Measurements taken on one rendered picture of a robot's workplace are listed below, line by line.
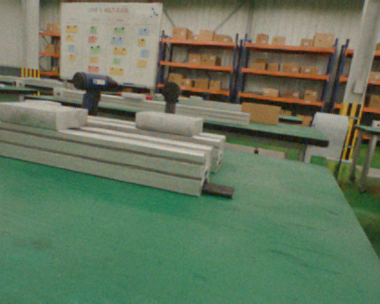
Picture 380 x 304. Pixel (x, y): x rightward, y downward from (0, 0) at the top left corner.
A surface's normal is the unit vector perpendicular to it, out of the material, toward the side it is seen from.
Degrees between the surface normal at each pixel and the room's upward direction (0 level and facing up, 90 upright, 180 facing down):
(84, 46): 90
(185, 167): 90
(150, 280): 0
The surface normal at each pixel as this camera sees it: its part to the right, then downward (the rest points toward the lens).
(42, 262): 0.11, -0.97
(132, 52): -0.34, 0.17
